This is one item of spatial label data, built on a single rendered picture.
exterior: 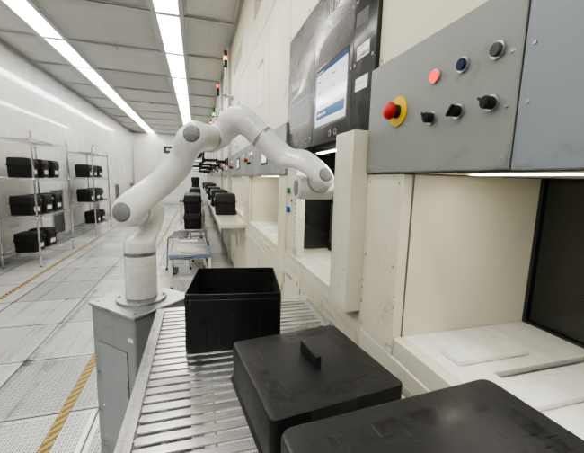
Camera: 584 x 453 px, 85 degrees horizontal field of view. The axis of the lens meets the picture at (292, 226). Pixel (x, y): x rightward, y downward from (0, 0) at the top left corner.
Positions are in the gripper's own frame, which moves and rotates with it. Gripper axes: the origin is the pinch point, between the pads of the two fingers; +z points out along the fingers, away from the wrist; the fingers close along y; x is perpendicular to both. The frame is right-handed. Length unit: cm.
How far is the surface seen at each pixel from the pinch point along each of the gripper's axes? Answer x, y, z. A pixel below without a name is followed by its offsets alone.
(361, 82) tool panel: 31.6, 20.0, -18.6
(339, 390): -37, 59, -39
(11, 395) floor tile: -124, -91, -168
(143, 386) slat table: -47, 34, -78
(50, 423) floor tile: -124, -62, -138
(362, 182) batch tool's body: 2.8, 27.0, -19.8
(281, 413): -37, 62, -51
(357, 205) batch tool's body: -3.9, 27.1, -21.1
